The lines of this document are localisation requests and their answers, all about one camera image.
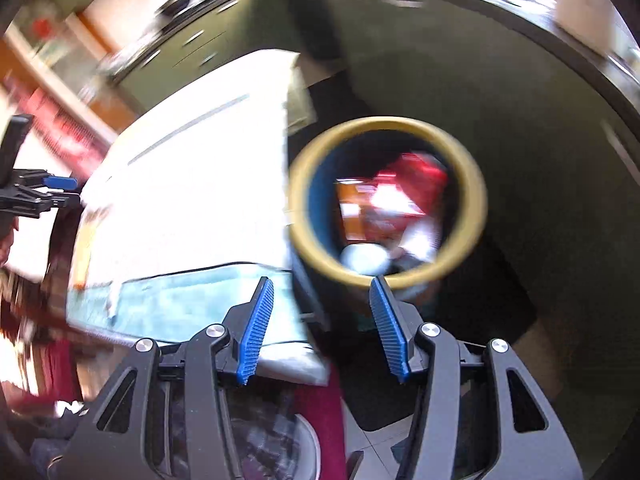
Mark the dark bin with yellow rim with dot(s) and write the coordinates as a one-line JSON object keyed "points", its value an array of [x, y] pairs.
{"points": [[300, 195]]}

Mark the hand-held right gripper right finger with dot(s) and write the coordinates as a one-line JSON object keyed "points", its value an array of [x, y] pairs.
{"points": [[390, 330]]}

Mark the green patterned tablecloth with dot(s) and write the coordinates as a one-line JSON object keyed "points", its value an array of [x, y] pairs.
{"points": [[200, 185]]}

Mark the person's dark red clothing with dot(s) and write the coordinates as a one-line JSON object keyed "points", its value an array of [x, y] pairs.
{"points": [[325, 425]]}

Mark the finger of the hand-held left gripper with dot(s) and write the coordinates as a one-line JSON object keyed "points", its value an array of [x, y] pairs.
{"points": [[62, 203], [60, 183]]}

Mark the black wok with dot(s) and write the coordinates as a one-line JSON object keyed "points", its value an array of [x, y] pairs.
{"points": [[174, 5]]}

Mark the red checked apron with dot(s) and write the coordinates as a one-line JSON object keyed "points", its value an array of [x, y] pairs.
{"points": [[60, 125]]}

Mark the red paper bucket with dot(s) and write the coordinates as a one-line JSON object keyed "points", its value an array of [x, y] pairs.
{"points": [[417, 180]]}

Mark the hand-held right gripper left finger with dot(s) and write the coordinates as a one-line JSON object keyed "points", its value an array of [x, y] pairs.
{"points": [[255, 335]]}

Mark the green drawer cabinet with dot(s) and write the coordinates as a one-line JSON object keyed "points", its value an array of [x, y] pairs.
{"points": [[200, 45]]}

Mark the white thermos jug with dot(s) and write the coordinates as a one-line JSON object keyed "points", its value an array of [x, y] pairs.
{"points": [[582, 5]]}

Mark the orange paper box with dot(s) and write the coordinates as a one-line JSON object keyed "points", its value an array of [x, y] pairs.
{"points": [[357, 207]]}

